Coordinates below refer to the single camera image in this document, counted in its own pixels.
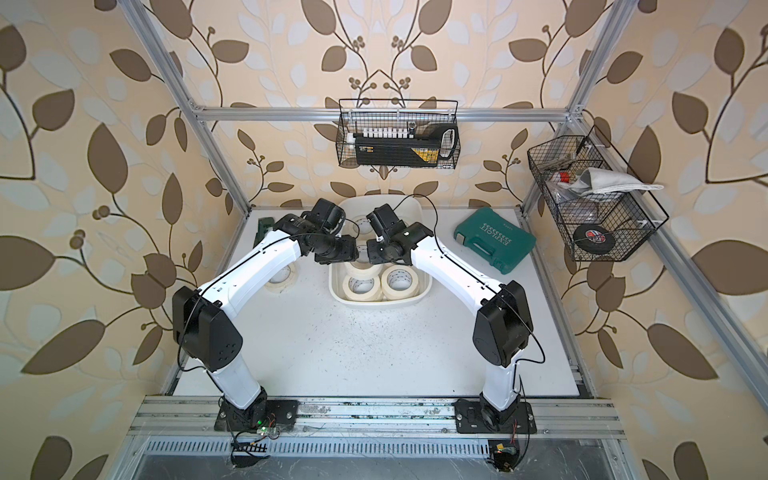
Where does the cream masking tape roll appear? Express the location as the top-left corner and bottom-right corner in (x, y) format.
(381, 265), (419, 300)
(342, 275), (383, 303)
(344, 261), (384, 280)
(264, 262), (299, 294)
(352, 216), (376, 240)

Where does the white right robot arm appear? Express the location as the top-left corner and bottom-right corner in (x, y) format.
(367, 215), (533, 412)

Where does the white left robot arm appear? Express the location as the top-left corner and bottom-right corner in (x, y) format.
(172, 207), (357, 411)

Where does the white plastic storage box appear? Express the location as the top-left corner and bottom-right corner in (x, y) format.
(328, 194), (433, 309)

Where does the black yellow box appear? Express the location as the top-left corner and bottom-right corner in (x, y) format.
(354, 137), (440, 168)

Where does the green pipe wrench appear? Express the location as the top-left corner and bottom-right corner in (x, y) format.
(253, 217), (275, 247)

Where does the green tool case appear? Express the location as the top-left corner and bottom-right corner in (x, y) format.
(453, 207), (536, 275)

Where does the black round disc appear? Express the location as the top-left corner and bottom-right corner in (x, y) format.
(573, 224), (616, 256)

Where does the grey cloth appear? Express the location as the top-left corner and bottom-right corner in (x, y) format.
(568, 167), (664, 195)

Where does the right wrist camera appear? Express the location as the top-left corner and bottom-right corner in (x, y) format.
(366, 204), (406, 241)

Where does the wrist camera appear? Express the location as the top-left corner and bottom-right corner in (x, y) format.
(303, 198), (346, 235)
(366, 204), (406, 241)

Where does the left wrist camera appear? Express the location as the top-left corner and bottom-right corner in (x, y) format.
(303, 198), (346, 235)

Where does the black wire basket rear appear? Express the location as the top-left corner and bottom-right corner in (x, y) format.
(335, 97), (461, 169)

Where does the black wire basket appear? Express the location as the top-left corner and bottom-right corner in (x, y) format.
(335, 97), (461, 169)
(527, 126), (669, 262)

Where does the black wire basket right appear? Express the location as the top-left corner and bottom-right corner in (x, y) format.
(527, 126), (669, 262)

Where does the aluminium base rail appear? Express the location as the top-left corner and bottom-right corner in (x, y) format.
(128, 396), (626, 440)

